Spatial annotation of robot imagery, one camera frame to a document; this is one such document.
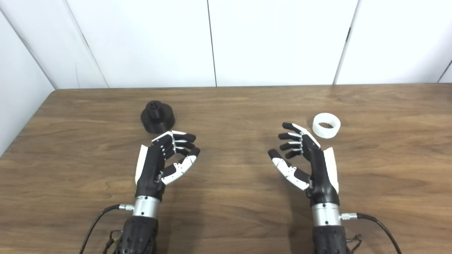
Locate thin arm wires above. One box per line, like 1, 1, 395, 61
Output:
102, 230, 123, 254
346, 234, 363, 253

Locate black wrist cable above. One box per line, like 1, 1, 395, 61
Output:
78, 203, 135, 254
340, 212, 403, 254

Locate thin right arm wires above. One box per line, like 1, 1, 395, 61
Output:
346, 234, 363, 253

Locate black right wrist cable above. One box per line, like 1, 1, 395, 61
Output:
340, 212, 403, 254

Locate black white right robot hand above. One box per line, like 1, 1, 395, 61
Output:
268, 122, 340, 207

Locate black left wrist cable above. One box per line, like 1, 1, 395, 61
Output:
78, 203, 135, 254

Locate thin left arm wires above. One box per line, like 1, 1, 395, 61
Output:
102, 230, 123, 254

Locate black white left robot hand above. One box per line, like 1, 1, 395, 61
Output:
135, 130, 201, 202

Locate white toothed plastic ring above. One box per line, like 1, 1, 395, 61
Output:
312, 113, 341, 139

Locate round black plastic part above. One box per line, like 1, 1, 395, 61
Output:
141, 101, 176, 134

